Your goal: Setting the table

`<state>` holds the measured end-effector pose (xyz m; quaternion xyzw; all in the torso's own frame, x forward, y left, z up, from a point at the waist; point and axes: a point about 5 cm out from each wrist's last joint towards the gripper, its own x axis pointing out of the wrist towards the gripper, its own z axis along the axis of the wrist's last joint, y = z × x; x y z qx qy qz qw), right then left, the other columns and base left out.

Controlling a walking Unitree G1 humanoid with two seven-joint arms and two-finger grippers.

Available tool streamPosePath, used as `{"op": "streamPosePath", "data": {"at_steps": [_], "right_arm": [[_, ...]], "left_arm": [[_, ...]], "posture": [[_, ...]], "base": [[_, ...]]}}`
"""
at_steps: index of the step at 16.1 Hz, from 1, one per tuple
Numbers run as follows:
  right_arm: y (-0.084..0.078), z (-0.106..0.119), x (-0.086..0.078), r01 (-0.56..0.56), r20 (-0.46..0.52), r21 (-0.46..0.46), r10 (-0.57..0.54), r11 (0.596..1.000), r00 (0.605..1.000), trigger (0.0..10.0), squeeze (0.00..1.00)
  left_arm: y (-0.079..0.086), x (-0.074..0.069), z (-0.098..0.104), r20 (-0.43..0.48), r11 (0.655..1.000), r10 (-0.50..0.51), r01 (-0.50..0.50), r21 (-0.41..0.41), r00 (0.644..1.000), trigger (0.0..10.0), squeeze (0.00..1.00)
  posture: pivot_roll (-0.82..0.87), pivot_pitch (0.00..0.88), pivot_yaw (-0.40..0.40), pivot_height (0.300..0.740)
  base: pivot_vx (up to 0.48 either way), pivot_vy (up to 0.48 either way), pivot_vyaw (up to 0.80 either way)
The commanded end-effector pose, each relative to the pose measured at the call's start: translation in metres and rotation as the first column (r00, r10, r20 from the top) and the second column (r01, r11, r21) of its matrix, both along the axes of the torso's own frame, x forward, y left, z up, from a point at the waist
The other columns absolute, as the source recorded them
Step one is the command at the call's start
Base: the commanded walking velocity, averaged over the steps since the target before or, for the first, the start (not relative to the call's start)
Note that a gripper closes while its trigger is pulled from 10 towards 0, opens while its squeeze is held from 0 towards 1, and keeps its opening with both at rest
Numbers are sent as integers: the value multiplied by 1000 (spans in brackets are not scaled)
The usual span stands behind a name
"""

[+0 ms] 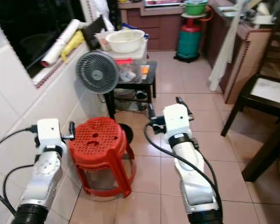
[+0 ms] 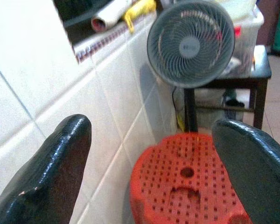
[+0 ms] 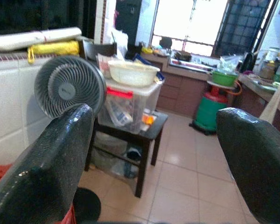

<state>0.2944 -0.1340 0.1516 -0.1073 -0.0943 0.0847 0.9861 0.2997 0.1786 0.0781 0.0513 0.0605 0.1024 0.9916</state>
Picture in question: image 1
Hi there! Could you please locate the black side table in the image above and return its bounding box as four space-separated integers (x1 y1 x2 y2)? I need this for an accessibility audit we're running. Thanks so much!
103 61 158 120

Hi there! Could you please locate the dark wooden table leg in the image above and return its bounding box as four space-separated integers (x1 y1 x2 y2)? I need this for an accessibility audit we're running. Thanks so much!
241 125 280 183

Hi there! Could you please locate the brown kitchen counter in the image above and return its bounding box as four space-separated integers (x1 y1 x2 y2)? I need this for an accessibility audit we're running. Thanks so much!
204 0 277 105

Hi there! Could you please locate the yellow cloth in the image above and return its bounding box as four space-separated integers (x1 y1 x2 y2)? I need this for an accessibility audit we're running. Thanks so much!
60 30 85 63

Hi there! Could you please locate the white hanging cloth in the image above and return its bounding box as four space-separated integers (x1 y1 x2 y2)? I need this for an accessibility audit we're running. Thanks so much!
207 0 251 92

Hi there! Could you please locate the white paper roll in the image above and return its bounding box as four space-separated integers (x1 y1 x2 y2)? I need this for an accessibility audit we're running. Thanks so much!
42 19 81 68

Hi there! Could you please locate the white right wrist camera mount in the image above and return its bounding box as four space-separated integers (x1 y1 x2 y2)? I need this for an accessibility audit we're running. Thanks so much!
162 103 191 139

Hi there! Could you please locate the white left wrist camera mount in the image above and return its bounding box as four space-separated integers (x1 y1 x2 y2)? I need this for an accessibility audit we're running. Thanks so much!
36 118 64 149

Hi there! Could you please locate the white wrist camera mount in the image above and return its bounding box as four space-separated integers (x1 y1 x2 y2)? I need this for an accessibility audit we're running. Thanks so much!
36 118 64 149
162 103 191 139

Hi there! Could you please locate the white plastic basin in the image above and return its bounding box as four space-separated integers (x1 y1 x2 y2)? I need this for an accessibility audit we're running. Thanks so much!
105 29 147 54

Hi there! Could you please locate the grey round table fan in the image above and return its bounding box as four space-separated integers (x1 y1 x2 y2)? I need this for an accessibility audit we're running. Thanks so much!
76 50 120 95

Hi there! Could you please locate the dark wooden chair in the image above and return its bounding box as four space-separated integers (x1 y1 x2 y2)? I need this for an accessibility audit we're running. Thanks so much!
221 14 280 137

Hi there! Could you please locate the clear storage box red handle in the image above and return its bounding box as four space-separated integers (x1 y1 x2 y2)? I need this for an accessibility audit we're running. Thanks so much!
112 55 143 85

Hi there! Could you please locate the red perforated plastic stool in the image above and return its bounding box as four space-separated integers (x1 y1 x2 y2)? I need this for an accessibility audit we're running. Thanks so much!
68 117 137 199

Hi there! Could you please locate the green gas cylinder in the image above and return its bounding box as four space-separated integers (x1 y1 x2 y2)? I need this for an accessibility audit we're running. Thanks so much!
174 17 205 63

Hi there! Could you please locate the green pot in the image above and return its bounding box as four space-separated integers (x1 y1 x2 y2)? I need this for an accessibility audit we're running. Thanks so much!
182 0 210 16

